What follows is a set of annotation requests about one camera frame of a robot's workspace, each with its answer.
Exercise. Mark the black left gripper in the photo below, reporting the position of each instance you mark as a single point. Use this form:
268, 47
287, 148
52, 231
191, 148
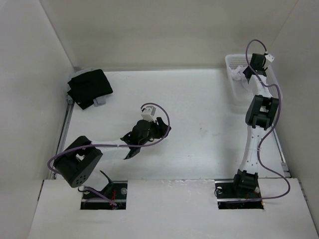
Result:
161, 129

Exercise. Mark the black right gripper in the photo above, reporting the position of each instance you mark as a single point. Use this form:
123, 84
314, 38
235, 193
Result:
263, 68

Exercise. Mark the white tank top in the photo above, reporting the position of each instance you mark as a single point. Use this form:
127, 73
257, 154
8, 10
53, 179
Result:
244, 88

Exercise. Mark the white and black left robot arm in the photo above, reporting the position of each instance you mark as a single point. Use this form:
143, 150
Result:
77, 163

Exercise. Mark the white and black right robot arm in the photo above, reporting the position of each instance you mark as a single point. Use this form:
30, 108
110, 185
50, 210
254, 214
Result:
259, 118

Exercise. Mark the folded black tank top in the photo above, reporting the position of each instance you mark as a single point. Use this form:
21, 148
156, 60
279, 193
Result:
88, 88

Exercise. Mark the white plastic basket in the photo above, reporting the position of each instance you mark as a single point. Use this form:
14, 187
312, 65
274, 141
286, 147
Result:
234, 60

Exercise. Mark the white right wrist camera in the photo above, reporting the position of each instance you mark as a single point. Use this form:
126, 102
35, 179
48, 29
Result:
269, 58

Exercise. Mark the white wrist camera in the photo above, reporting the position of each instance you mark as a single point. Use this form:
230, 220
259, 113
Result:
269, 58
148, 113

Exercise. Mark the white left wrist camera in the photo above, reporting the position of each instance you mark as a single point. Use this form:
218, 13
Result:
148, 113

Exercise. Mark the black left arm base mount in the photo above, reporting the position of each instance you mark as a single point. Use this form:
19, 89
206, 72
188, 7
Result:
115, 191

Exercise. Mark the aluminium left table rail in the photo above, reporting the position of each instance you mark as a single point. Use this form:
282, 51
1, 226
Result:
65, 126

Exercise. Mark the aluminium table rail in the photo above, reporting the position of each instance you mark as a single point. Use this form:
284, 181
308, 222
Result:
65, 126
283, 160

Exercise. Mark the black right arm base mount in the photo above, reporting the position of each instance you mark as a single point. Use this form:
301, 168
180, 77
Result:
230, 199

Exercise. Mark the aluminium right table rail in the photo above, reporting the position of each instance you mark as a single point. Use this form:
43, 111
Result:
283, 160

